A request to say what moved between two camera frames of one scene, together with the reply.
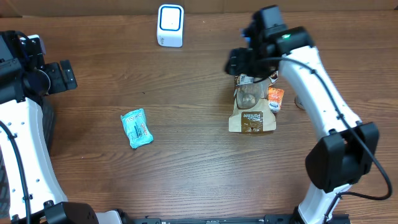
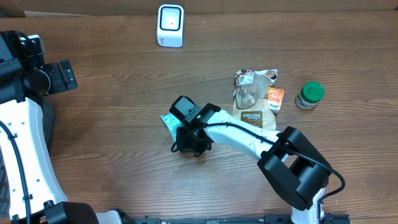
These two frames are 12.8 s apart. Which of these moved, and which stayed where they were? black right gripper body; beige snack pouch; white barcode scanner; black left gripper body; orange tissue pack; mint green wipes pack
Moved: mint green wipes pack; black right gripper body
Stayed: beige snack pouch; orange tissue pack; white barcode scanner; black left gripper body
